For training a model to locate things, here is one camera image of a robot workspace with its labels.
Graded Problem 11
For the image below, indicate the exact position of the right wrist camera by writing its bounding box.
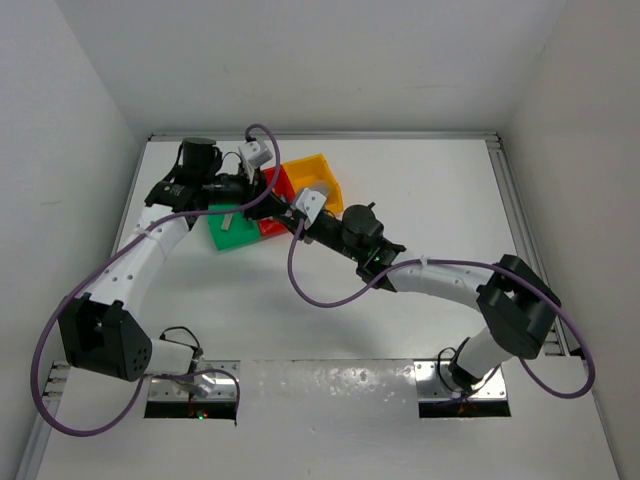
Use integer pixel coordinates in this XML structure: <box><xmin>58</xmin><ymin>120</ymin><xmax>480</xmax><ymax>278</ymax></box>
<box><xmin>291</xmin><ymin>187</ymin><xmax>328</xmax><ymax>229</ymax></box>

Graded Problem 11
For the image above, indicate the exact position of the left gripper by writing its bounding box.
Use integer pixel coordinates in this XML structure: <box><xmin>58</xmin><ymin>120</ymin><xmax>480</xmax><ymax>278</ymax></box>
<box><xmin>202</xmin><ymin>162</ymin><xmax>286</xmax><ymax>222</ymax></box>

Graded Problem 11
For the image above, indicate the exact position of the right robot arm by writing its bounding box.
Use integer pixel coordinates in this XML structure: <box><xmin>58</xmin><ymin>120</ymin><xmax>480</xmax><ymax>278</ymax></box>
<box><xmin>276</xmin><ymin>205</ymin><xmax>561</xmax><ymax>392</ymax></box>

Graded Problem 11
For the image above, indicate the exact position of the metal base plate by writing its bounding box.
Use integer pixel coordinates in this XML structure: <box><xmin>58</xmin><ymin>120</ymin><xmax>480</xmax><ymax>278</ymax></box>
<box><xmin>414</xmin><ymin>360</ymin><xmax>507</xmax><ymax>402</ymax></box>
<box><xmin>147</xmin><ymin>360</ymin><xmax>241</xmax><ymax>403</ymax></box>

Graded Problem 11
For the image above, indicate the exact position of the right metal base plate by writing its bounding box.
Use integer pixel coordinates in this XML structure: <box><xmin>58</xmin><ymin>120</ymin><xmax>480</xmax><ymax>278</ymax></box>
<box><xmin>414</xmin><ymin>360</ymin><xmax>507</xmax><ymax>402</ymax></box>

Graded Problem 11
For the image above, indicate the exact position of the round tape roll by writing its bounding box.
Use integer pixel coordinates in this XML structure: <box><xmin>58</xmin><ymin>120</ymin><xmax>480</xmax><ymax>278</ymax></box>
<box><xmin>310</xmin><ymin>180</ymin><xmax>331</xmax><ymax>198</ymax></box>

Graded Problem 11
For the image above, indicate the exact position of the green plastic bin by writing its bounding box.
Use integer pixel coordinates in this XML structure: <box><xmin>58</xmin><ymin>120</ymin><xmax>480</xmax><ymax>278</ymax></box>
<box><xmin>207</xmin><ymin>212</ymin><xmax>261</xmax><ymax>251</ymax></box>

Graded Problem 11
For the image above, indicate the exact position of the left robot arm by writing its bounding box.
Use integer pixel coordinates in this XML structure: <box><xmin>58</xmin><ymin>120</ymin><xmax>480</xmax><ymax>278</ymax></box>
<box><xmin>58</xmin><ymin>137</ymin><xmax>278</xmax><ymax>382</ymax></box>

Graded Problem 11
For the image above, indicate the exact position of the aluminium frame rail right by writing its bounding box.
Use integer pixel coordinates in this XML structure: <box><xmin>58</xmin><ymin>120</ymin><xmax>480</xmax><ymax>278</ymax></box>
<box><xmin>487</xmin><ymin>132</ymin><xmax>569</xmax><ymax>357</ymax></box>

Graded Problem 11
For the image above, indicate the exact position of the aluminium frame rail back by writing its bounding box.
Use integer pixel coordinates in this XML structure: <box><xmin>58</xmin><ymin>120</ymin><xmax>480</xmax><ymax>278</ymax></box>
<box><xmin>147</xmin><ymin>131</ymin><xmax>500</xmax><ymax>142</ymax></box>

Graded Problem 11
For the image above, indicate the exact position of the yellow plastic bin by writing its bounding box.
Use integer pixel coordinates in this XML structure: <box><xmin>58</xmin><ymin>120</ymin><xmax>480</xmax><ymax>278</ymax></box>
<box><xmin>284</xmin><ymin>154</ymin><xmax>344</xmax><ymax>214</ymax></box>

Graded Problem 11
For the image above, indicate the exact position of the grey eraser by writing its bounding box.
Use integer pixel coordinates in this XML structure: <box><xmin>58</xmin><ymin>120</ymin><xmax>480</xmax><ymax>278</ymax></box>
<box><xmin>220</xmin><ymin>213</ymin><xmax>234</xmax><ymax>232</ymax></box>

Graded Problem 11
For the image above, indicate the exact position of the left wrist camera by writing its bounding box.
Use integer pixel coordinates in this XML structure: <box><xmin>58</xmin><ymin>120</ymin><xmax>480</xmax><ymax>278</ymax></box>
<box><xmin>238</xmin><ymin>140</ymin><xmax>273</xmax><ymax>180</ymax></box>

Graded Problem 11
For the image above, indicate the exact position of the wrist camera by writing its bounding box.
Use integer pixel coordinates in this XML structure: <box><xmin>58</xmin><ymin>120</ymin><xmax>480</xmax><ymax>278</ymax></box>
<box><xmin>291</xmin><ymin>187</ymin><xmax>328</xmax><ymax>229</ymax></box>
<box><xmin>238</xmin><ymin>140</ymin><xmax>273</xmax><ymax>180</ymax></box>

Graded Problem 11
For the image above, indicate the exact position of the aluminium frame rail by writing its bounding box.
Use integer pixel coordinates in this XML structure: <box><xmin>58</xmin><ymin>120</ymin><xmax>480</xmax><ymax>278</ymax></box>
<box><xmin>487</xmin><ymin>132</ymin><xmax>569</xmax><ymax>357</ymax></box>
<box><xmin>147</xmin><ymin>131</ymin><xmax>500</xmax><ymax>142</ymax></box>

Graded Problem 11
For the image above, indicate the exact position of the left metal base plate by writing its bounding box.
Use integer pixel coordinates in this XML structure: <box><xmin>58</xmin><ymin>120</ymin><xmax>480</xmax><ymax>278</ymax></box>
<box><xmin>147</xmin><ymin>360</ymin><xmax>241</xmax><ymax>403</ymax></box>

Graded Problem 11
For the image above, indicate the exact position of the red plastic bin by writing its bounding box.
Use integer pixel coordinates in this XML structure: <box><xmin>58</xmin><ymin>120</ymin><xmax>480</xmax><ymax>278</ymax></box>
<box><xmin>257</xmin><ymin>167</ymin><xmax>295</xmax><ymax>238</ymax></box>

